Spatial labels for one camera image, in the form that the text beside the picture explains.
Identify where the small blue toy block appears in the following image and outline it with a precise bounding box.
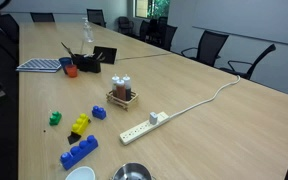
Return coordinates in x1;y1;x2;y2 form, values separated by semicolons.
91;105;107;121

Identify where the yellow toy block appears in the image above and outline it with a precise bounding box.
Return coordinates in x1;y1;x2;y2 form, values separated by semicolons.
71;113;92;137

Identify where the long blue toy block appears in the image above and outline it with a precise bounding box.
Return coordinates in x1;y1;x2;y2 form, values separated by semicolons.
59;134;99;171

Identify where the green toy block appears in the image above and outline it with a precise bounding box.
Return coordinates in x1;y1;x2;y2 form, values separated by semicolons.
48;110;63;127

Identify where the squeeze bottle dark sauce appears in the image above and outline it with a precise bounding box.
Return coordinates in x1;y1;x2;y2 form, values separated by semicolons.
122;73;132;101

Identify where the squeeze bottle reddish brown sauce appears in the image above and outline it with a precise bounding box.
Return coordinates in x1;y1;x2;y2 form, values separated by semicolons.
115;78;127;102

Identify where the small wooden crate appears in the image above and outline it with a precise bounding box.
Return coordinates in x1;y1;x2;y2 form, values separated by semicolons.
105;89;140;112

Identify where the white plug adapter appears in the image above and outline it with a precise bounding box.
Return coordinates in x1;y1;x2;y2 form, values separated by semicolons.
149;111;159;126

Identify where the squeeze bottle mostly white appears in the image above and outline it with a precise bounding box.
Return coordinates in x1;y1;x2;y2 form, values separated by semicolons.
111;73;121;98

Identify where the white power strip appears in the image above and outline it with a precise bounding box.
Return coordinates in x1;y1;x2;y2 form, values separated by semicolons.
119;111;170;146

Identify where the black flat stand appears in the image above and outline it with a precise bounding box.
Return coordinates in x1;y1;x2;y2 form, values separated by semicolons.
92;45;118;65

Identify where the black utensil caddy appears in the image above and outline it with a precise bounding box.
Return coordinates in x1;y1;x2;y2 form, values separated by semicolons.
71;53;102;74

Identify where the orange cup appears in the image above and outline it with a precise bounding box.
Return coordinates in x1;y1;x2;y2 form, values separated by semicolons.
64;64;79;79

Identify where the clear pump bottle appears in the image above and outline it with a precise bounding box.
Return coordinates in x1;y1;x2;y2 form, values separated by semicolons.
81;17;95;44

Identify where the window with green view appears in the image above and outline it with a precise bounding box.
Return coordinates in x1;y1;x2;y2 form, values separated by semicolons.
135;0;171;19

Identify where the steel pot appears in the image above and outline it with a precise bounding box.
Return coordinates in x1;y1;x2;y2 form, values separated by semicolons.
110;162;157;180

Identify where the blue cup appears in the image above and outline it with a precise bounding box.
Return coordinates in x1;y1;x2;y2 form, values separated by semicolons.
58;56;74;75

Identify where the white bowl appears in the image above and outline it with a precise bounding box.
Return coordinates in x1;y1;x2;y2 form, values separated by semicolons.
64;165;96;180

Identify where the checkered blue white book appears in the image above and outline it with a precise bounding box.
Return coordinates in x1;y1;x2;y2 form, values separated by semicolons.
15;58;62;74

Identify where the white power cable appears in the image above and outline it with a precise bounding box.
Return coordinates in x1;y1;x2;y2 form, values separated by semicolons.
167;74;242;120

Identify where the dark handled brush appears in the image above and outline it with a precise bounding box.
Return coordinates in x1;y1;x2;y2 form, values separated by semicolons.
60;41;76;58

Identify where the wall whiteboard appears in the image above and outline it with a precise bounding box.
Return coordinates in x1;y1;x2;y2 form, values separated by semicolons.
192;0;288;48

